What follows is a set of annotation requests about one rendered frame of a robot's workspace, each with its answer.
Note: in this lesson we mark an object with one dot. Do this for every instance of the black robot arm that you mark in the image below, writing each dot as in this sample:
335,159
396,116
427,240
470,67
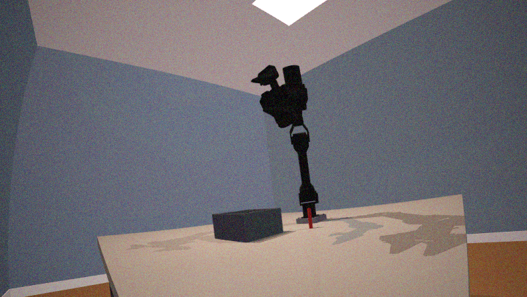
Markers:
300,141

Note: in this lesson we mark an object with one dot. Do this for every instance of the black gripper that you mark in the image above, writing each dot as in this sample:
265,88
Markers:
282,97

